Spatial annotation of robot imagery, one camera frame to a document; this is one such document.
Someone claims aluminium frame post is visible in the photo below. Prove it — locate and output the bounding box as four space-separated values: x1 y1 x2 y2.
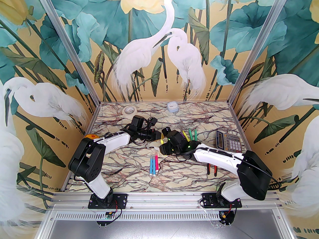
228 0 289 105
32 0 102 105

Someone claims white masking tape roll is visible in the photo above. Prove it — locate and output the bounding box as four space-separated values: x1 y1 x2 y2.
123 106 138 117

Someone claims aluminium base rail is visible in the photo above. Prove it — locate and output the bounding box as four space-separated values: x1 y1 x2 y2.
49 192 284 210

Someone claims grey desk calculator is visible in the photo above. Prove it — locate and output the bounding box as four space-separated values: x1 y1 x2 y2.
216 130 241 155

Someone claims perforated metal strip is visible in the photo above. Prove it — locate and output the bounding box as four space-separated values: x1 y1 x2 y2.
50 210 277 221

